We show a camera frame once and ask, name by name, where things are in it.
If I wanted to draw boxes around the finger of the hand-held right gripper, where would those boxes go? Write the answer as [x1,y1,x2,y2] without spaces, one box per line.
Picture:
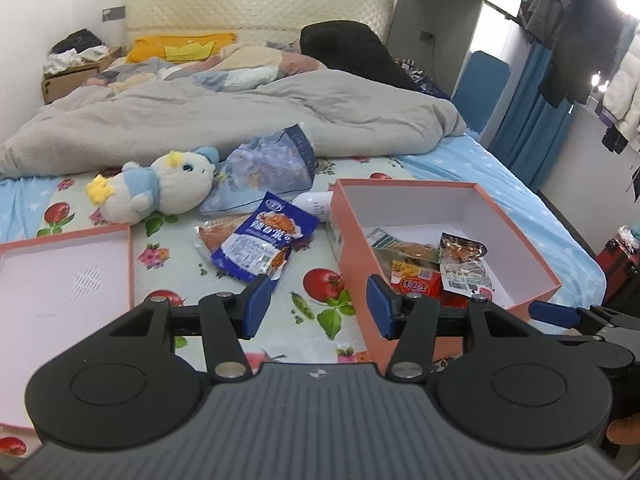
[528,301,640,335]

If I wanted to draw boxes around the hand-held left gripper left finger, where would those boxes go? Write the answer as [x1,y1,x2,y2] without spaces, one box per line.
[107,274,277,380]

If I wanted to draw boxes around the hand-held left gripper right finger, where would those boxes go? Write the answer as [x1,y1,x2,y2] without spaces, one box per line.
[366,274,538,380]

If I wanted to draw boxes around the red logo cracker packet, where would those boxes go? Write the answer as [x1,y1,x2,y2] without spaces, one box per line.
[389,259,444,302]

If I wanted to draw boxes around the pink cardboard box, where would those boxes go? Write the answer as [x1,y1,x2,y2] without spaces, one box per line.
[330,178,563,376]

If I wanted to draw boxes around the blue snack packet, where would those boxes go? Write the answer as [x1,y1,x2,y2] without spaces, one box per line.
[210,191,321,283]

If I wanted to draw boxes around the green label snack packet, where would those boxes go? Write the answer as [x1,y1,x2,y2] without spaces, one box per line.
[369,228,442,268]

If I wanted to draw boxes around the person's right hand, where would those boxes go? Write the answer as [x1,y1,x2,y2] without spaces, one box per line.
[606,416,640,447]

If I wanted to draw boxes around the brown snack packet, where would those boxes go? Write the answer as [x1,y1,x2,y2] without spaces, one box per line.
[194,216,251,257]

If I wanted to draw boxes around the red suitcase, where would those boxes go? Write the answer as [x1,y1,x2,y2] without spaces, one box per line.
[595,237,640,306]

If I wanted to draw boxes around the white bottle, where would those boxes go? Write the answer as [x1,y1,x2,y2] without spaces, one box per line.
[291,191,335,223]

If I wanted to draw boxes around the blue floral tissue pack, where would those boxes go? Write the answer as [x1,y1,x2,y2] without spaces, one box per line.
[199,122,317,216]

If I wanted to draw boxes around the floral blue bed sheet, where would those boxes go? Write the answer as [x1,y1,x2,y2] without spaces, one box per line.
[0,137,608,461]

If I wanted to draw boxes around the white blue plush duck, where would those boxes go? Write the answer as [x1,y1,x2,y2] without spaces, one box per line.
[86,146,221,225]

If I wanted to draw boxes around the blue curtain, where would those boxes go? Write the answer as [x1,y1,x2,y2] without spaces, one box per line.
[487,37,576,193]

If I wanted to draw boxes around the grey blanket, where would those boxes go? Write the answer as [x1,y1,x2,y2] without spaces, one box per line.
[0,69,468,181]

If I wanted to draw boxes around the pink box lid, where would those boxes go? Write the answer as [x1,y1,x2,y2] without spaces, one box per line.
[0,223,136,431]

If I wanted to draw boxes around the blue chair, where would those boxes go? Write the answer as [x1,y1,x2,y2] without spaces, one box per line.
[451,51,512,143]

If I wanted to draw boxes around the hanging white jacket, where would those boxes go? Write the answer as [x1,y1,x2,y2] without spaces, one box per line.
[601,25,640,136]

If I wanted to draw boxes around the black jacket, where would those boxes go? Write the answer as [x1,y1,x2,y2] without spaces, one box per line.
[299,20,426,93]

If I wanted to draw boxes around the yellow pillow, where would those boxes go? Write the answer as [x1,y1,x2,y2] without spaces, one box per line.
[125,32,238,64]

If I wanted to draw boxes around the hanging dark clothes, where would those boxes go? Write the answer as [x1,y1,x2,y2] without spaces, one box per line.
[522,0,638,108]

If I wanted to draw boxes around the brown cardboard box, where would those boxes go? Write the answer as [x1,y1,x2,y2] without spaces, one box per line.
[42,46,123,106]

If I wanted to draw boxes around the cream quilted headboard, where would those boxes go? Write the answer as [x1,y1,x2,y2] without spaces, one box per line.
[123,0,396,61]

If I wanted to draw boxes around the pile of clothes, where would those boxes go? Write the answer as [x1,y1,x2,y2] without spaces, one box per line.
[42,29,111,76]

